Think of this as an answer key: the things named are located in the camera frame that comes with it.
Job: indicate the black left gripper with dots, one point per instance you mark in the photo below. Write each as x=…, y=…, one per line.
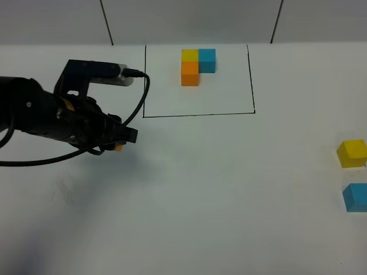
x=89, y=125

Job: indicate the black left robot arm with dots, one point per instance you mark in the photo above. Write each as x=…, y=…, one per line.
x=33, y=110

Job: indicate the template orange cube block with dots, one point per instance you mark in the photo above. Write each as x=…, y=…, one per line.
x=189, y=73

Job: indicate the template yellow cube block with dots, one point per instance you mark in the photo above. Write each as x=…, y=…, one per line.
x=189, y=55

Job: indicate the template blue cube block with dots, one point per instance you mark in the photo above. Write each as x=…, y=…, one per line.
x=207, y=60

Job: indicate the loose blue cube block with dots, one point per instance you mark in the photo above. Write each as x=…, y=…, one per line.
x=355, y=198

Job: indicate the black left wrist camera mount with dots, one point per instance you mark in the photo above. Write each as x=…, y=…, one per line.
x=78, y=74

